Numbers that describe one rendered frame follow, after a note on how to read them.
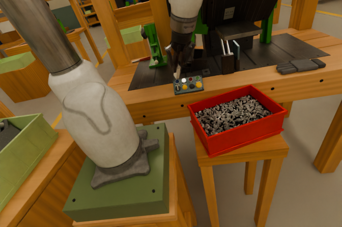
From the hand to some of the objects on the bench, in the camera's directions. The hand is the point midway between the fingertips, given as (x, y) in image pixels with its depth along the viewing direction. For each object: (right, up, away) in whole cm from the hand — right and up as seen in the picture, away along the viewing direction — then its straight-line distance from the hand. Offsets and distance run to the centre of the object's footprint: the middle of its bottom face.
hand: (176, 71), depth 77 cm
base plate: (+26, +12, +36) cm, 46 cm away
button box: (+7, -10, +15) cm, 20 cm away
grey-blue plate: (+34, +6, +21) cm, 41 cm away
